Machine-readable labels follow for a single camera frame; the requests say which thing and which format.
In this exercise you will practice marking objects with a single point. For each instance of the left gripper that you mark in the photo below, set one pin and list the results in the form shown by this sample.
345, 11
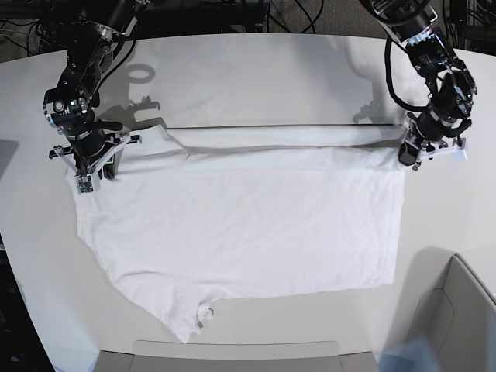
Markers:
428, 136

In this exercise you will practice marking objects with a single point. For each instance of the blue translucent object corner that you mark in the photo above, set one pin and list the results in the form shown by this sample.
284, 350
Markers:
411, 356

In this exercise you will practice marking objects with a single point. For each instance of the grey laptop corner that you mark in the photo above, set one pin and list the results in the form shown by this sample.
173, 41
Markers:
8, 149

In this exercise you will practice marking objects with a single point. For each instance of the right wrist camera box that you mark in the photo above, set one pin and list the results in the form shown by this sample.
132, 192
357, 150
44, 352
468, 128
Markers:
88, 183

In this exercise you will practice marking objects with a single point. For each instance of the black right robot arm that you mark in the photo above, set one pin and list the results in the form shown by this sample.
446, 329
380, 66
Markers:
99, 35

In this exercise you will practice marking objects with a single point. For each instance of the grey cardboard box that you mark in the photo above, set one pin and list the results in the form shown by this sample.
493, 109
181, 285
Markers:
454, 325

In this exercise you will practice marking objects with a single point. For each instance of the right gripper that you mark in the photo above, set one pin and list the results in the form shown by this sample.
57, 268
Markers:
91, 150

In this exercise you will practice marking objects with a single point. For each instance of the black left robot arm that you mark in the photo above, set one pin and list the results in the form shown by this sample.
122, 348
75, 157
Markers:
411, 26

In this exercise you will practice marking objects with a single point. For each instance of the white T-shirt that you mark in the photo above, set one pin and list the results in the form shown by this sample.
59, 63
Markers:
194, 216

